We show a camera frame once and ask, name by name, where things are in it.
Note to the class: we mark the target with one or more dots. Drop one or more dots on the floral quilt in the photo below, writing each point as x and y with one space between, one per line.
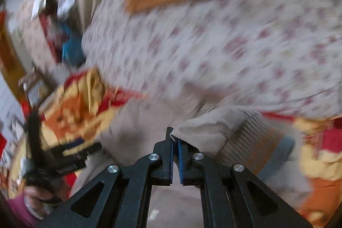
213 43

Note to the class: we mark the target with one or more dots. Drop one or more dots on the beige jacket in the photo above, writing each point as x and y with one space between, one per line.
213 129

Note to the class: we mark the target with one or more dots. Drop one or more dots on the person's left forearm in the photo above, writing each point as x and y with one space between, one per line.
17 210

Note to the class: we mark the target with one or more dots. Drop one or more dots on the person's left hand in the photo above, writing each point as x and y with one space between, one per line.
36 194

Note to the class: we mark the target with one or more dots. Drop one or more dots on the red board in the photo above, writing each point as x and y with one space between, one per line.
48 30

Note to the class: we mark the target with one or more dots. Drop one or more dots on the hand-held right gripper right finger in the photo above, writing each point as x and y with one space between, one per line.
181 161

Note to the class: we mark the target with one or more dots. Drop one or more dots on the blue plastic bag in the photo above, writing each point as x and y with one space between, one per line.
71 47

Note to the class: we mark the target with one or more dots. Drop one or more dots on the red orange printed blanket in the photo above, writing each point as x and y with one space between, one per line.
77 110

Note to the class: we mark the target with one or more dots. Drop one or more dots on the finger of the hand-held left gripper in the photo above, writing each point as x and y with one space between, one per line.
73 144
85 152

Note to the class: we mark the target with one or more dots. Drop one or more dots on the wooden frame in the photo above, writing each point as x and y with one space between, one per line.
8 59

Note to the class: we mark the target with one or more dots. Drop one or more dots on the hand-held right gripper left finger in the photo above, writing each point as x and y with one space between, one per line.
168 161

